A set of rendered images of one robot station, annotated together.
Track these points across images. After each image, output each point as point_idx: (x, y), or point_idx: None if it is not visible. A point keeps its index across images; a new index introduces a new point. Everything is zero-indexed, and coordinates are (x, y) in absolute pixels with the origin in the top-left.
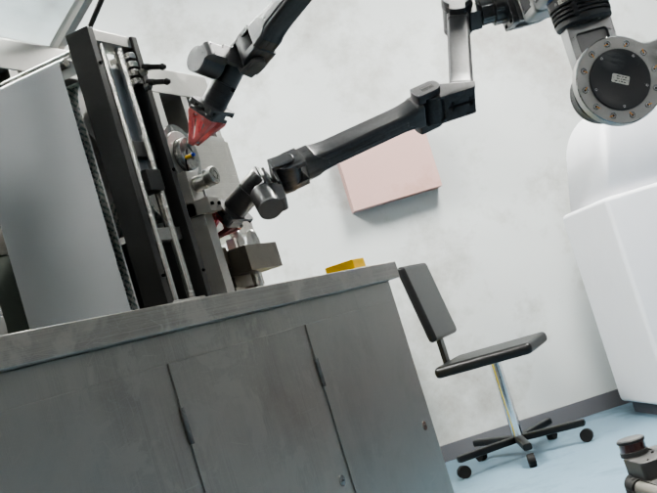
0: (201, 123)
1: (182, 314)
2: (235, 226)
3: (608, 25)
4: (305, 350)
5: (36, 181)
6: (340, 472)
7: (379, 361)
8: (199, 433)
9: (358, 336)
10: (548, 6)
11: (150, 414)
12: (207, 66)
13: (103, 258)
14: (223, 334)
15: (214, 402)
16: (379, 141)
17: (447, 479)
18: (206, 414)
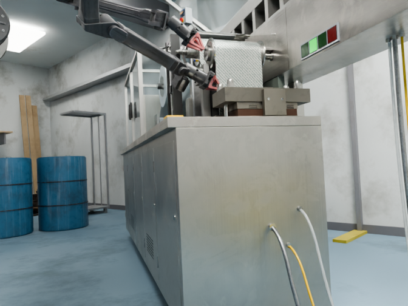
0: (198, 39)
1: (136, 142)
2: (204, 88)
3: None
4: (152, 157)
5: None
6: (154, 203)
7: (166, 172)
8: (142, 170)
9: (161, 157)
10: None
11: (139, 162)
12: (170, 29)
13: None
14: (145, 147)
15: (143, 164)
16: (138, 52)
17: (180, 257)
18: (142, 166)
